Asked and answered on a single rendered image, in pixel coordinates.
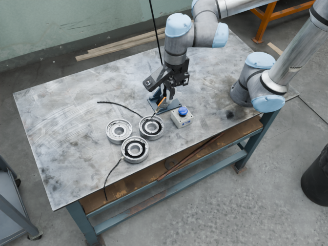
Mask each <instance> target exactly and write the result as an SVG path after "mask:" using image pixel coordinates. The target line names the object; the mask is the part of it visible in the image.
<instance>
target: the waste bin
mask: <svg viewBox="0 0 328 246"><path fill-rule="evenodd" d="M301 187H302V190H303V192H304V193H305V195H306V196H307V197H308V198H309V199H310V200H311V201H313V202H314V203H316V204H318V205H321V206H326V207H328V144H326V146H325V147H324V148H323V150H322V151H321V154H320V155H319V156H318V157H317V159H316V160H315V161H314V162H313V163H312V164H311V166H310V167H309V168H308V169H307V170H306V172H305V173H304V174H303V175H302V177H301Z"/></svg>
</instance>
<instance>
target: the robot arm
mask: <svg viewBox="0 0 328 246"><path fill-rule="evenodd" d="M275 1H278V0H193V2H192V16H193V19H194V22H191V19H190V17H189V16H187V15H183V14H181V13H176V14H172V15H171V16H169V17H168V19H167V22H166V29H165V42H164V64H163V65H162V66H161V67H159V68H158V69H157V70H156V71H155V72H153V73H152V74H151V75H150V76H149V77H147V78H146V79H145V80H144V81H143V85H144V87H145V88H146V90H147V91H149V92H152V91H154V90H155V89H156V88H157V87H158V86H160V87H161V92H162V95H167V97H166V102H167V103H168V104H170V103H172V101H173V100H174V99H176V98H178V97H180V96H181V94H182V93H181V92H177V88H176V86H181V85H183V86H186V85H188V82H189V77H190V74H189V73H188V66H189V60H190V59H189V57H187V56H186V53H187V48H188V47H199V48H221V47H224V46H225V45H226V43H227V40H228V26H227V24H225V23H221V22H220V23H218V21H217V20H219V19H222V18H225V17H228V16H231V15H235V14H238V13H241V12H243V11H247V10H250V9H253V8H256V7H259V6H262V5H265V4H268V3H272V2H275ZM309 12H310V17H309V19H308V20H307V21H306V23H305V24H304V25H303V27H302V28H301V29H300V31H299V32H298V33H297V35H296V36H295V37H294V39H293V40H292V41H291V43H290V44H289V45H288V46H287V48H286V49H285V50H284V52H283V53H282V54H281V56H280V57H279V58H278V60H277V61H275V59H274V58H273V57H272V56H271V55H269V54H267V53H263V52H253V53H251V54H249V55H248V57H247V59H246V60H245V64H244V66H243V69H242V71H241V74H240V76H239V79H238V80H237V81H236V82H235V83H234V84H233V85H232V87H231V89H230V96H231V98H232V100H233V101H234V102H235V103H237V104H238V105H240V106H243V107H254V109H255V110H257V111H259V112H263V113H267V112H273V111H276V110H278V109H280V108H282V107H283V106H284V104H285V98H284V95H285V94H286V93H287V92H288V91H289V89H290V84H289V83H290V82H291V81H292V80H293V78H294V77H295V76H296V75H297V74H298V73H299V72H300V70H301V69H302V68H303V67H304V66H305V65H306V64H307V62H308V61H309V60H310V59H311V58H312V57H313V55H314V54H315V53H316V52H317V51H318V50H319V49H320V47H321V46H322V45H323V44H324V43H325V42H326V41H327V39H328V0H316V1H315V2H314V4H313V5H312V6H311V8H310V9H309ZM185 74H187V75H185ZM187 78H188V80H187V83H184V82H186V79H187Z"/></svg>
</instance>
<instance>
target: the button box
mask: <svg viewBox="0 0 328 246"><path fill-rule="evenodd" d="M183 107H186V106H183ZM178 110H179V108H178V109H175V110H173V111H171V116H170V118H171V119H172V121H173V122H174V123H175V125H176V126H177V128H178V129H180V128H182V127H185V126H187V125H189V124H192V122H193V118H194V117H193V115H192V114H191V113H190V112H189V110H188V113H187V114H186V115H181V114H179V112H178Z"/></svg>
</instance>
